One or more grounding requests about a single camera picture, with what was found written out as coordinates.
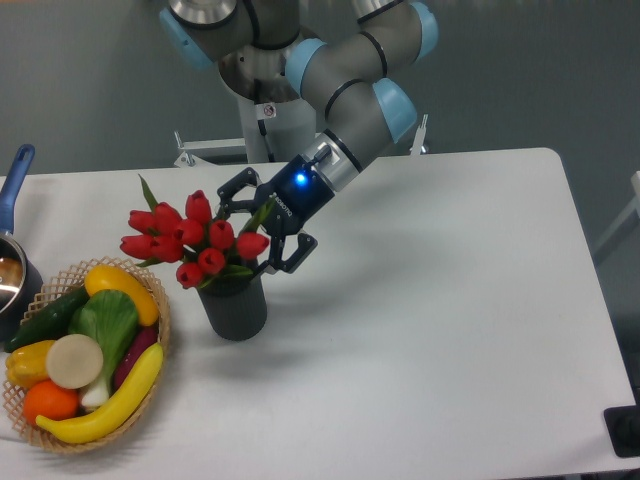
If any woven wicker basket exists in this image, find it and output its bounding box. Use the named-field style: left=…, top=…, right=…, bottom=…
left=3, top=257, right=170, bottom=454

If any white frame at right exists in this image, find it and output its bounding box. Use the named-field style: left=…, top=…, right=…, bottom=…
left=592, top=171, right=639, bottom=266

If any beige round disc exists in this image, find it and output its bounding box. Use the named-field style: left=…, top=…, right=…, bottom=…
left=45, top=334, right=104, bottom=389

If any orange fruit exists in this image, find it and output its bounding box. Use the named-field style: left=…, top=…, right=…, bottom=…
left=23, top=380, right=79, bottom=426

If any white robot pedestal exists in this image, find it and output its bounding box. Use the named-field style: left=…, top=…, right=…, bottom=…
left=173, top=44, right=430, bottom=169

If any black device at edge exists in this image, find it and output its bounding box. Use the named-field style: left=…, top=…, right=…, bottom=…
left=603, top=405, right=639, bottom=458

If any yellow banana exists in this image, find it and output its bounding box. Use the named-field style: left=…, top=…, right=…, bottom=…
left=36, top=343, right=164, bottom=444

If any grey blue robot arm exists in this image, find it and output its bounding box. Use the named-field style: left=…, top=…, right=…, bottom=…
left=159, top=1, right=439, bottom=273

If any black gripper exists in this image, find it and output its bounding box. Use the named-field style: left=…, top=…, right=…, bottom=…
left=216, top=155, right=335, bottom=276

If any red tulip bouquet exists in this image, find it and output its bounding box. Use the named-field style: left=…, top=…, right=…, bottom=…
left=120, top=179, right=274, bottom=289

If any yellow squash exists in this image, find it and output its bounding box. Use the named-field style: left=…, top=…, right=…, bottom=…
left=84, top=264, right=160, bottom=327

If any dark grey ribbed vase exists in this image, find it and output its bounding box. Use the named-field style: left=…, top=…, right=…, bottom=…
left=198, top=277, right=268, bottom=341

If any purple sweet potato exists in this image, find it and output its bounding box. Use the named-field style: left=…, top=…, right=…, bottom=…
left=112, top=326, right=158, bottom=391

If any green bok choy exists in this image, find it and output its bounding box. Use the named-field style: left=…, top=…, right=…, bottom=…
left=68, top=289, right=138, bottom=412

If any blue handled saucepan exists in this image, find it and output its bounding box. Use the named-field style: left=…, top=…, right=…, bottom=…
left=1, top=144, right=43, bottom=342

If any yellow bell pepper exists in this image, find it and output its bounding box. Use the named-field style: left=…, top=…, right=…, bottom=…
left=5, top=340, right=55, bottom=389

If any dark green cucumber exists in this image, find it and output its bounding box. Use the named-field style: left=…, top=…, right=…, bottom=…
left=4, top=286, right=89, bottom=353

